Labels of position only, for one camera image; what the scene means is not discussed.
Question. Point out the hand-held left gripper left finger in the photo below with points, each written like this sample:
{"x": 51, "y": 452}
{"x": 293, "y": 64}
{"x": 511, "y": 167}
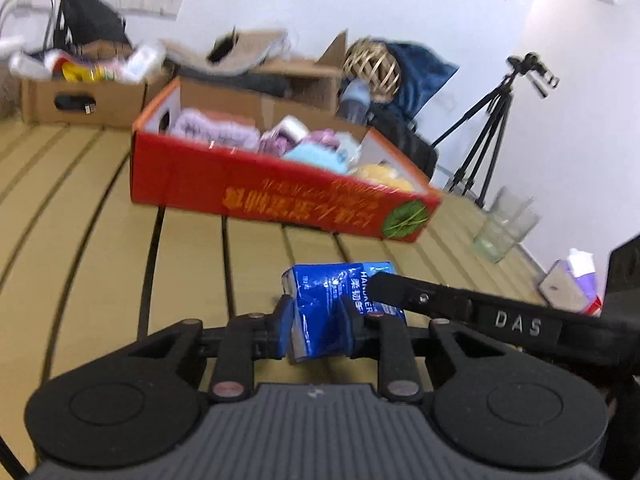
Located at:
{"x": 285, "y": 325}

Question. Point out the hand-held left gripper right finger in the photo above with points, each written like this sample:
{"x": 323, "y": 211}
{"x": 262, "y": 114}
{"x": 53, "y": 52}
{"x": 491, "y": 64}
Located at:
{"x": 352, "y": 330}

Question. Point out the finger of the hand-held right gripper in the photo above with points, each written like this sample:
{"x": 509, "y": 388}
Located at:
{"x": 425, "y": 299}

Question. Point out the blue tissue packet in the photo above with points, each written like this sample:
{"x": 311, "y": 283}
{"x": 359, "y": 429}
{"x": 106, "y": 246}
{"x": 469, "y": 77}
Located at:
{"x": 320, "y": 300}

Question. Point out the white yellow plush toy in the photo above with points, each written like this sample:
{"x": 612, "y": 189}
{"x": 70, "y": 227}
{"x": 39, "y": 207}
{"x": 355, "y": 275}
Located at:
{"x": 382, "y": 176}

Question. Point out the red cardboard box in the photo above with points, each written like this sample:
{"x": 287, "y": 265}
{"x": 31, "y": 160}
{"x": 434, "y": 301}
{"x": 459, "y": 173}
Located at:
{"x": 250, "y": 190}

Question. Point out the light blue soft cloth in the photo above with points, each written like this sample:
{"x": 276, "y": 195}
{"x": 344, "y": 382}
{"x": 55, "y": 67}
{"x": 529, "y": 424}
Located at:
{"x": 315, "y": 156}

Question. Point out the pink soft cloth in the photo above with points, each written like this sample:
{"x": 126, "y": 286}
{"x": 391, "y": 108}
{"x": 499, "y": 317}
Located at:
{"x": 325, "y": 137}
{"x": 277, "y": 145}

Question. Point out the purple tissue box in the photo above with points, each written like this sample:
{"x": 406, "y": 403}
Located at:
{"x": 570, "y": 282}

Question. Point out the glass cup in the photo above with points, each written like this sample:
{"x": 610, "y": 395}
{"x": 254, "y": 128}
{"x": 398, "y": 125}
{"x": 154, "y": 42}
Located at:
{"x": 505, "y": 227}

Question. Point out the blue bottle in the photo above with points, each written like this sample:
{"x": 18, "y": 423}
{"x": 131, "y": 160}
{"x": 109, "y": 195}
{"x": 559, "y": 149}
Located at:
{"x": 354, "y": 100}

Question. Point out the blue fabric bag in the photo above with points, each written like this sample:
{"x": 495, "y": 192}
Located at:
{"x": 422, "y": 80}

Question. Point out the wicker ball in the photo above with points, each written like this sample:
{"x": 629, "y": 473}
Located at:
{"x": 372, "y": 67}

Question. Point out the folding slatted table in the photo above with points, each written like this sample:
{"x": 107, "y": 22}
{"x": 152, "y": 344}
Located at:
{"x": 75, "y": 200}

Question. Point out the open cardboard box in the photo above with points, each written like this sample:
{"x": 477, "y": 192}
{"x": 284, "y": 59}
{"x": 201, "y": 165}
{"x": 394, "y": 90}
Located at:
{"x": 310, "y": 80}

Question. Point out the brown paper bag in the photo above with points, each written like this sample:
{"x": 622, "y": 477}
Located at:
{"x": 240, "y": 50}

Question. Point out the yellow snack packet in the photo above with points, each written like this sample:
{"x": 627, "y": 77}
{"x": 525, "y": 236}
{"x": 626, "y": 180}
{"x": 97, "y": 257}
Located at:
{"x": 75, "y": 72}

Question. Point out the black trolley bag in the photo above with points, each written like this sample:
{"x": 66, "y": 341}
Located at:
{"x": 92, "y": 15}

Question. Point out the metal folding step stool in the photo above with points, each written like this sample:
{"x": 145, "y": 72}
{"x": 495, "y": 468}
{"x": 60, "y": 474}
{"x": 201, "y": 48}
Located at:
{"x": 25, "y": 5}

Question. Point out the white wall outlet strip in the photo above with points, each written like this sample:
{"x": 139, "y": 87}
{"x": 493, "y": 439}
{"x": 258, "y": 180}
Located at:
{"x": 147, "y": 0}

